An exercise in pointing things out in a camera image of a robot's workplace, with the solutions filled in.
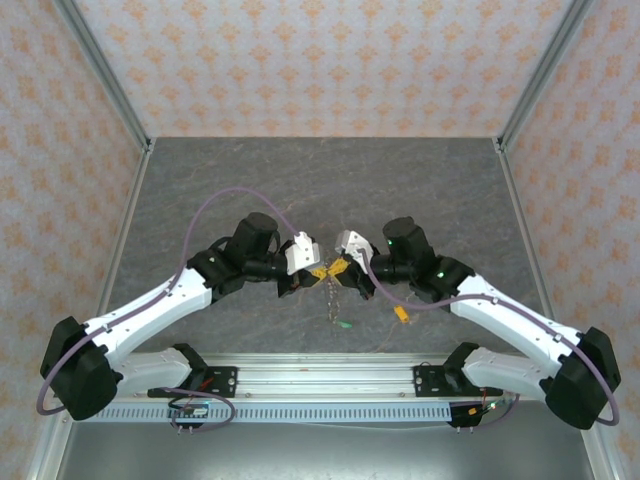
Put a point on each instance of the aluminium table edge rail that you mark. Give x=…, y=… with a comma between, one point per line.
x=125, y=235
x=525, y=235

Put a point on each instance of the grey metal shelf panel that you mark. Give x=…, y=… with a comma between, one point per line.
x=325, y=455

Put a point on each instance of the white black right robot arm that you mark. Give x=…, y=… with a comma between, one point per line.
x=500, y=315

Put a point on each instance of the small controller board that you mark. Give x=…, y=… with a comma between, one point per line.
x=475, y=411
x=192, y=411

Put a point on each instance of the green key tag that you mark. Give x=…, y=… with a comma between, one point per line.
x=345, y=325

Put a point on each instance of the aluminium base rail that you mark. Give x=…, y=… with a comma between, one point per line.
x=325, y=375

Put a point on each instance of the aluminium frame post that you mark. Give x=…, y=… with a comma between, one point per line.
x=541, y=75
x=104, y=75

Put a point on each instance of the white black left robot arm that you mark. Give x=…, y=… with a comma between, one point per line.
x=150, y=310

